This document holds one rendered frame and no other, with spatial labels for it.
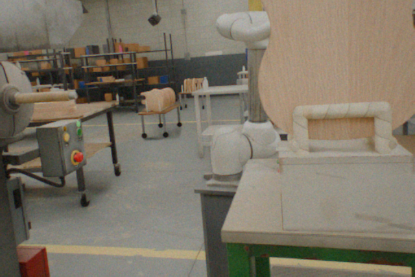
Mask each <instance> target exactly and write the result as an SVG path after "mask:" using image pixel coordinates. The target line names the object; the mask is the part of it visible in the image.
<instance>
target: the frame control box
mask: <svg viewBox="0 0 415 277"><path fill-rule="evenodd" d="M77 121H80V127H77V126H76V122H77ZM63 125H66V127H67V131H66V132H63V131H62V126H63ZM79 128H80V129H81V130H82V124H81V120H80V119H63V120H62V121H57V122H54V123H49V124H47V125H42V126H39V127H36V136H37V141H38V145H39V150H40V159H41V167H42V173H43V176H59V179H60V180H61V184H58V183H56V182H52V181H50V180H46V179H44V178H42V177H41V176H38V175H36V174H34V173H30V172H28V171H25V170H22V169H18V168H15V167H12V168H9V169H8V170H7V171H6V172H5V177H6V180H8V179H10V177H11V175H10V172H11V171H15V172H18V173H22V174H24V175H25V176H29V177H31V178H34V179H36V180H38V181H41V182H43V183H46V184H49V185H51V186H54V187H64V186H65V176H67V175H68V174H71V173H73V172H74V171H75V170H77V169H80V168H81V167H83V166H85V165H87V159H86V150H85V149H84V145H85V144H84V139H83V133H82V135H81V136H79V135H78V129H79ZM65 134H69V140H68V141H65V139H64V135H65ZM80 152H81V153H82V154H83V160H82V161H81V163H78V162H77V161H76V160H75V159H74V156H75V155H77V154H78V153H80Z"/></svg>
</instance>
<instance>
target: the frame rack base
mask: <svg viewBox="0 0 415 277"><path fill-rule="evenodd" d="M308 145H309V155H307V156H296V155H294V152H293V151H279V177H280V191H281V218H282V230H288V231H315V232H360V233H393V234H415V224H414V199H415V179H414V155H413V153H411V152H409V151H408V150H406V149H404V148H403V147H402V146H401V145H400V144H399V143H398V144H397V146H396V148H395V149H394V150H392V153H390V154H378V153H375V145H371V144H366V143H365V139H340V140H315V141H308Z"/></svg>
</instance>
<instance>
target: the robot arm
mask: <svg viewBox="0 0 415 277"><path fill-rule="evenodd" d="M216 29H217V32H218V33H219V34H220V35H221V36H223V37H225V38H227V39H230V40H232V41H235V40H237V42H244V43H245V46H246V48H247V49H248V120H247V121H246V122H245V123H244V125H243V129H242V131H241V134H240V132H239V131H238V130H237V129H236V128H232V127H224V128H219V129H217V130H216V131H215V132H214V135H213V138H212V141H211V164H212V168H213V172H212V173H205V174H204V178H206V180H209V181H208V182H206V185H207V186H220V187H236V188H237V187H238V185H239V182H240V180H241V177H242V174H243V170H242V165H244V164H246V163H247V162H248V160H253V159H265V158H269V157H271V156H272V155H273V154H274V153H275V152H277V151H276V147H278V141H281V139H280V136H279V135H278V133H277V132H276V130H274V129H273V126H272V123H271V122H270V121H269V120H268V119H267V114H266V113H265V111H264V108H263V106H262V104H261V100H260V96H259V89H258V76H259V68H260V65H261V61H262V58H263V55H264V53H265V51H266V49H267V47H268V44H269V39H270V22H269V18H268V15H267V13H266V11H263V12H259V11H258V10H251V11H249V12H238V13H233V14H224V15H221V16H219V17H218V18H217V21H216Z"/></svg>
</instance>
